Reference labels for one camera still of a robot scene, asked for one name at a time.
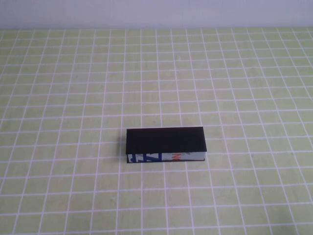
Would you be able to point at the black glasses case printed side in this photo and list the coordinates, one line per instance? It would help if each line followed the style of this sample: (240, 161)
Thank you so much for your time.
(166, 140)

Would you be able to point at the green white grid tablecloth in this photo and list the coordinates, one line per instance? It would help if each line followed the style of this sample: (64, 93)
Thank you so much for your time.
(73, 98)

